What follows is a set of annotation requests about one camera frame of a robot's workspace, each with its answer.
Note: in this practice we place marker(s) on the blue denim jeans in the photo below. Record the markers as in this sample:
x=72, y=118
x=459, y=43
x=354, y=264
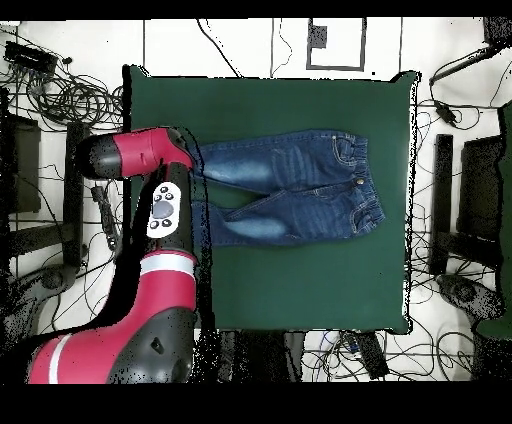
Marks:
x=300, y=160

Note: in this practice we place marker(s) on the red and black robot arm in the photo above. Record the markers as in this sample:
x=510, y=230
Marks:
x=160, y=300

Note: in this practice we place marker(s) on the black flat device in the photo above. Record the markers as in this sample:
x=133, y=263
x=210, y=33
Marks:
x=372, y=356

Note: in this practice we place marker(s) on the dark flat panel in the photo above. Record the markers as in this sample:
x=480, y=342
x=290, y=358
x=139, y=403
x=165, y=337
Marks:
x=24, y=168
x=480, y=188

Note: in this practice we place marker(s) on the dark green table cloth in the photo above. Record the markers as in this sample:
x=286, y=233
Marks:
x=320, y=288

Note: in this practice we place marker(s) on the black power strip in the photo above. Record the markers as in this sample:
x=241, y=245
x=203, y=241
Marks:
x=104, y=212

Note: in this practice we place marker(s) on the black stand bar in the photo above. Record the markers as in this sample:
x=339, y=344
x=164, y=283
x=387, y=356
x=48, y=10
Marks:
x=442, y=200
x=74, y=220

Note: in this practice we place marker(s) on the grey square plate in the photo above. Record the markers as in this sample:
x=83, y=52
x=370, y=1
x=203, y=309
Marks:
x=318, y=36

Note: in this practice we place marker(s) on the grey stand base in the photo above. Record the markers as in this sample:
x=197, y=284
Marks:
x=54, y=278
x=464, y=292

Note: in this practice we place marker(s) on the black power adapter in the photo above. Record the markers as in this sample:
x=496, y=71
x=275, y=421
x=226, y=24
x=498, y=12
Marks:
x=445, y=112

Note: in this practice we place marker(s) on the black rod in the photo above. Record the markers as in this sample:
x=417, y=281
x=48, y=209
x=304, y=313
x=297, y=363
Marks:
x=460, y=66

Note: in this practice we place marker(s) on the black electronics box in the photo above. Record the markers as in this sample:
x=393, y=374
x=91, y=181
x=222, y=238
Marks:
x=30, y=58

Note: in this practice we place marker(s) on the black corner box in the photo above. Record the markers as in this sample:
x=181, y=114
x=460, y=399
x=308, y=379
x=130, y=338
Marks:
x=498, y=30

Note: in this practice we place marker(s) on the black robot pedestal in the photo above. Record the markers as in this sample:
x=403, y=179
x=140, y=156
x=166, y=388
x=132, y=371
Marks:
x=264, y=356

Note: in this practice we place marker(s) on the grey rectangular frame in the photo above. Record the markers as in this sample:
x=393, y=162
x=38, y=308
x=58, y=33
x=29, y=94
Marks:
x=336, y=68

